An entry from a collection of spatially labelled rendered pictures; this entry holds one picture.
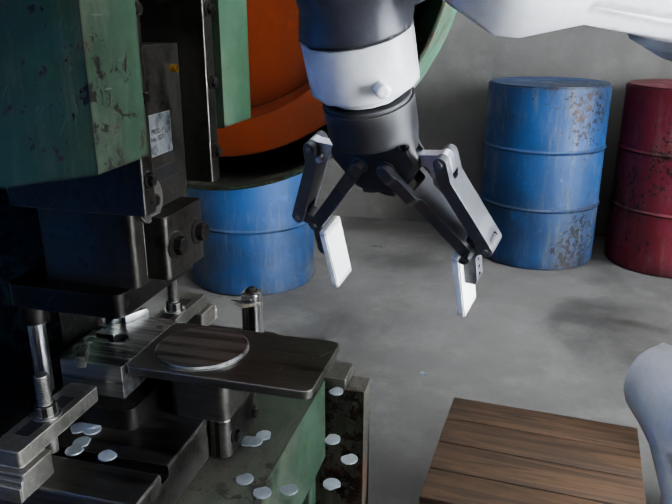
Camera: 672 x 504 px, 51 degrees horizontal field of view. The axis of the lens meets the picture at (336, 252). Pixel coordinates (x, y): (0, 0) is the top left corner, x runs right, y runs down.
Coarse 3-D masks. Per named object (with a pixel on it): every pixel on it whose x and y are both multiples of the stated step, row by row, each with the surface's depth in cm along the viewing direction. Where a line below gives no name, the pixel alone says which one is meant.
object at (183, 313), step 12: (168, 288) 111; (168, 300) 112; (180, 300) 112; (192, 300) 116; (204, 300) 119; (168, 312) 111; (180, 312) 112; (192, 312) 115; (204, 312) 117; (216, 312) 121; (204, 324) 117
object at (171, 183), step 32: (160, 64) 85; (160, 96) 86; (160, 128) 86; (160, 160) 87; (160, 192) 86; (64, 224) 85; (96, 224) 83; (128, 224) 82; (160, 224) 84; (192, 224) 91; (64, 256) 86; (96, 256) 85; (128, 256) 84; (160, 256) 85; (192, 256) 91; (128, 288) 85
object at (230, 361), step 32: (160, 352) 92; (192, 352) 92; (224, 352) 92; (256, 352) 93; (288, 352) 93; (320, 352) 93; (192, 384) 90; (224, 384) 86; (256, 384) 85; (288, 384) 85; (192, 416) 92; (224, 416) 91; (256, 416) 99; (224, 448) 92
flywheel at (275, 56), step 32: (256, 0) 114; (288, 0) 113; (256, 32) 116; (288, 32) 114; (256, 64) 118; (288, 64) 116; (256, 96) 119; (288, 96) 117; (224, 128) 119; (256, 128) 117; (288, 128) 116
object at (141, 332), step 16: (144, 320) 103; (160, 320) 103; (176, 320) 103; (96, 336) 99; (112, 336) 98; (128, 336) 98; (144, 336) 98; (96, 352) 93; (112, 352) 93; (128, 352) 93; (64, 368) 92; (80, 368) 91; (96, 368) 90; (112, 368) 90; (64, 384) 93; (96, 384) 91; (112, 384) 90; (128, 384) 91
